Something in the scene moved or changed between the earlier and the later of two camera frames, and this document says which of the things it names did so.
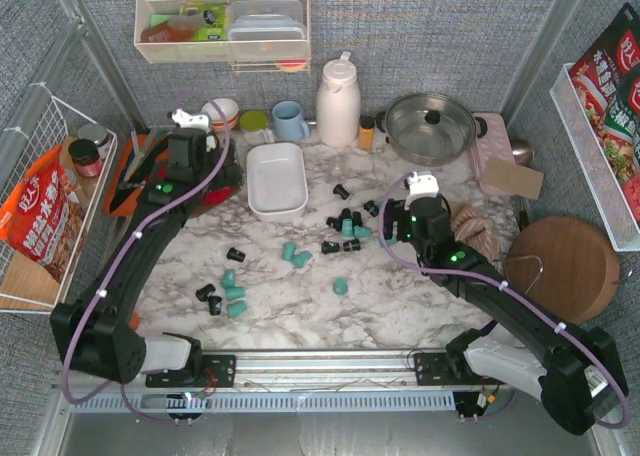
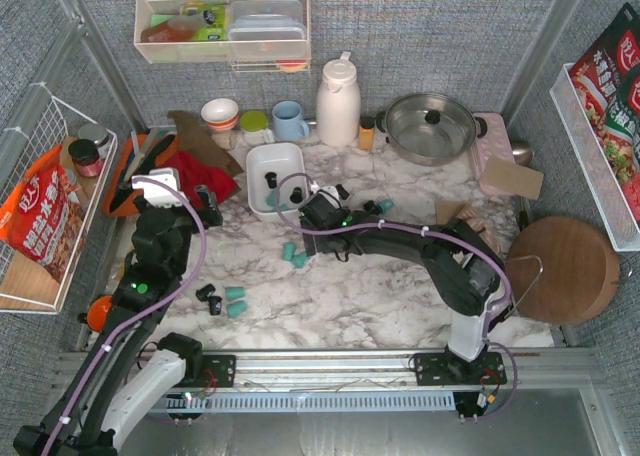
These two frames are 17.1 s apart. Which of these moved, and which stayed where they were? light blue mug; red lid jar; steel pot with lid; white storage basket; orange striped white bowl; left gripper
Moved: left gripper
Stayed: red lid jar; orange striped white bowl; steel pot with lid; light blue mug; white storage basket
